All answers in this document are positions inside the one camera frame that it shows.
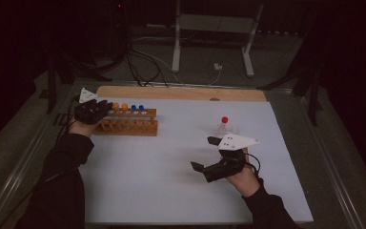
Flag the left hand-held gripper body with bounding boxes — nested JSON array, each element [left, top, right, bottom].
[[73, 87, 109, 126]]

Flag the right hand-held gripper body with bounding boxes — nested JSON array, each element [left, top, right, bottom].
[[203, 133, 261, 183]]

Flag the orange-capped test tube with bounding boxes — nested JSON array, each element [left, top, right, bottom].
[[112, 101, 121, 127], [120, 102, 130, 127]]

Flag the clear plastic test tube rack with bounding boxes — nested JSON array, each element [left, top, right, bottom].
[[216, 123, 241, 139]]

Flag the blue-capped test tube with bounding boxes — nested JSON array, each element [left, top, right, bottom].
[[130, 104, 138, 127], [137, 104, 146, 127]]

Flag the wooden test tube rack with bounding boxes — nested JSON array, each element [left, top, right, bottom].
[[93, 107, 159, 137]]

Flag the person's left hand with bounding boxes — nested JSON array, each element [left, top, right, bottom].
[[68, 118, 103, 138]]

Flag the person's right hand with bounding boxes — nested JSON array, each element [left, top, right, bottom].
[[224, 147, 261, 198]]

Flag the white table mat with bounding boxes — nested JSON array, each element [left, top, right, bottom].
[[75, 96, 315, 225]]

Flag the black stand legs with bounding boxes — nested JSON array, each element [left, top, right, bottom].
[[256, 63, 324, 127], [46, 53, 113, 115]]

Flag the white metal stand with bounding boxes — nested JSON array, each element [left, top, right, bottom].
[[171, 0, 265, 78]]

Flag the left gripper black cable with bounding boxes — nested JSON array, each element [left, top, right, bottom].
[[54, 94, 81, 148]]

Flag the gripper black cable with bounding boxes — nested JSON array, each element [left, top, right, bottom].
[[54, 94, 81, 148], [244, 153, 263, 186]]

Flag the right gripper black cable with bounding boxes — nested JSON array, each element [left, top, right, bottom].
[[244, 153, 263, 186]]

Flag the black floor cable bundle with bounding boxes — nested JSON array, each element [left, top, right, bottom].
[[125, 41, 170, 89]]

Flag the white plug with cable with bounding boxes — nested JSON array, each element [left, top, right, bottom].
[[184, 62, 224, 86]]

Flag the metal floor rail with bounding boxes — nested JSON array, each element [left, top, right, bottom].
[[0, 83, 77, 229], [294, 92, 366, 229]]

